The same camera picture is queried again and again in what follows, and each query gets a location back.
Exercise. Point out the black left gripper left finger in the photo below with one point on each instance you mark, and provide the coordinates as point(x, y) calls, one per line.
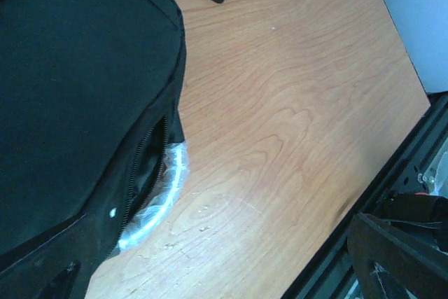
point(58, 283)

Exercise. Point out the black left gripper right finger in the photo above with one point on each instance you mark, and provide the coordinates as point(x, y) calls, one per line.
point(389, 263)

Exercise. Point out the black student backpack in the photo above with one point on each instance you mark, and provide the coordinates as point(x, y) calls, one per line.
point(92, 148)

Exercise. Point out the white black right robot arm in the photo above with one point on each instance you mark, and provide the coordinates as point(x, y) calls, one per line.
point(420, 215)

